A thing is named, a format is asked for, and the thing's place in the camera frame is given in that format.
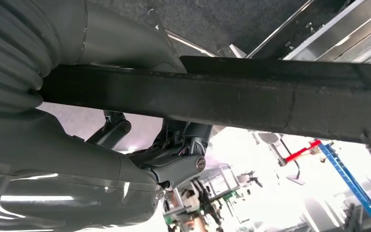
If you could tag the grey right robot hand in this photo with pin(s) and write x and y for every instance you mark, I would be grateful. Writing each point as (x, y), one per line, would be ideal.
(60, 179)

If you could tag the blue steel shelf rack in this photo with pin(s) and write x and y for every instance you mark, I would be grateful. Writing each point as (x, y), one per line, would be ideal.
(348, 182)

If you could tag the stainless steel workbench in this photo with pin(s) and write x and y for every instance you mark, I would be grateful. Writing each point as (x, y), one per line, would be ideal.
(342, 28)

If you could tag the black stanchion post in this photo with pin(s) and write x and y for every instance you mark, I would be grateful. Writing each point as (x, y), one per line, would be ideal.
(296, 180)

